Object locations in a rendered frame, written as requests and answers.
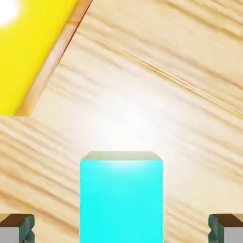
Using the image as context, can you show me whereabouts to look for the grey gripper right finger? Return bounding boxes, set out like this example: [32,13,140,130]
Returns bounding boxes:
[208,213,243,243]

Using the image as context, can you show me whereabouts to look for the small cyan cube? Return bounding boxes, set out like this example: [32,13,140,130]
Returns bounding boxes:
[79,150,164,243]

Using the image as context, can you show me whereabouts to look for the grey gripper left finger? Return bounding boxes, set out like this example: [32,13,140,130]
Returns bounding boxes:
[0,213,36,243]

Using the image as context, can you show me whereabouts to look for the large yellow box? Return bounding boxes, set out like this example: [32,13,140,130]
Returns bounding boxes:
[0,0,93,117]

